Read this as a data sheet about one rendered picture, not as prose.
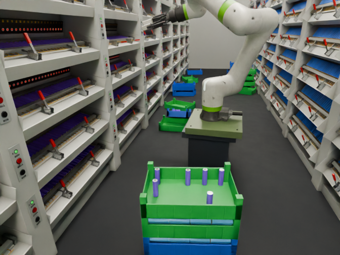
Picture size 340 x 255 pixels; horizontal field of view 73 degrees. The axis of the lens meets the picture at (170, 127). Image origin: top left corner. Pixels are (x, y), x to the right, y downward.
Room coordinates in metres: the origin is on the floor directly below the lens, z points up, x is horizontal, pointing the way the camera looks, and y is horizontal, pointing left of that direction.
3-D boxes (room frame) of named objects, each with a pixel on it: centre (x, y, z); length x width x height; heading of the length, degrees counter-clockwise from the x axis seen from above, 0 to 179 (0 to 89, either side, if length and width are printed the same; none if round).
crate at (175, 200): (0.63, -0.06, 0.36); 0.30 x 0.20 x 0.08; 87
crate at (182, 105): (2.56, -0.12, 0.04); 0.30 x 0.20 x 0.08; 54
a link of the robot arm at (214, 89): (1.38, -0.27, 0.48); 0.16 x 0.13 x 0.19; 121
